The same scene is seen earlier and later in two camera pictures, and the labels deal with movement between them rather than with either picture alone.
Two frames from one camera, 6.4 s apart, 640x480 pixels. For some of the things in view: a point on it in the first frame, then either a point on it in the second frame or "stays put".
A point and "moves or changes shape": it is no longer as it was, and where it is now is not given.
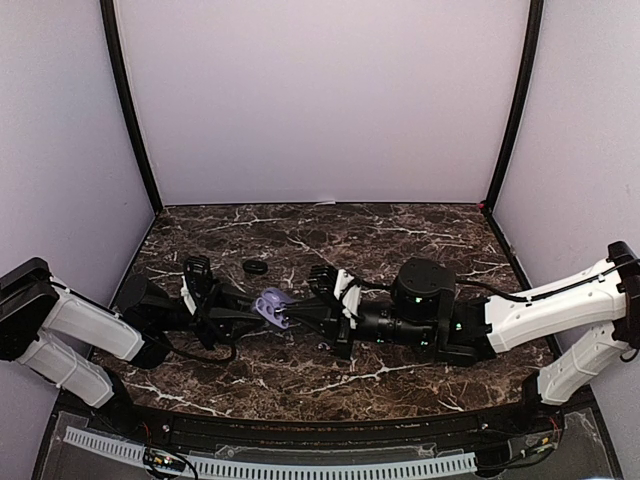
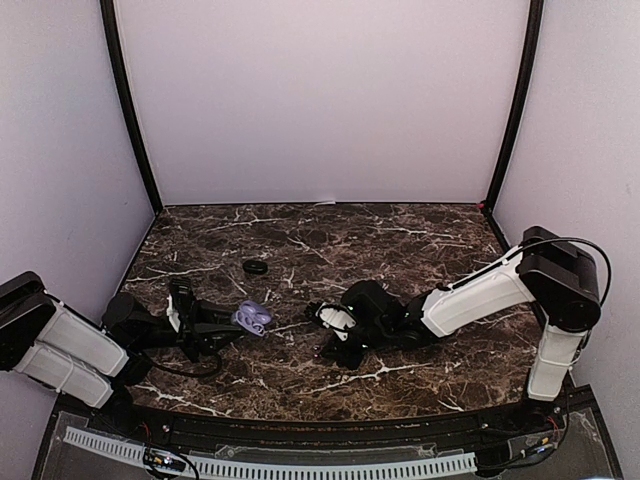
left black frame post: [114, 48] stays put
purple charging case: [272, 303] moves or changes shape
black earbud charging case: [255, 267] stays put
